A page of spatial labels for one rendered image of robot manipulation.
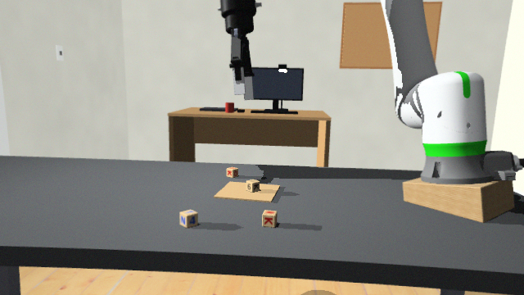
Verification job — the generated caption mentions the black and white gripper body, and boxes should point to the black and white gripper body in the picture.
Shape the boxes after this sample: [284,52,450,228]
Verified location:
[225,13,254,45]

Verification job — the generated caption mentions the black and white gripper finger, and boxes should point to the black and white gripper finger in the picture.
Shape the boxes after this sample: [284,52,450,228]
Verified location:
[229,28,247,95]
[243,39,255,100]

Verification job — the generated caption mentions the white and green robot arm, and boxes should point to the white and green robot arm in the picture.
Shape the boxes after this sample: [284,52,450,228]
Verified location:
[381,0,524,184]

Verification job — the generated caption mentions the tan flat mat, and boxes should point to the tan flat mat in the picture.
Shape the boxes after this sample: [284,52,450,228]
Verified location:
[214,182,280,202]

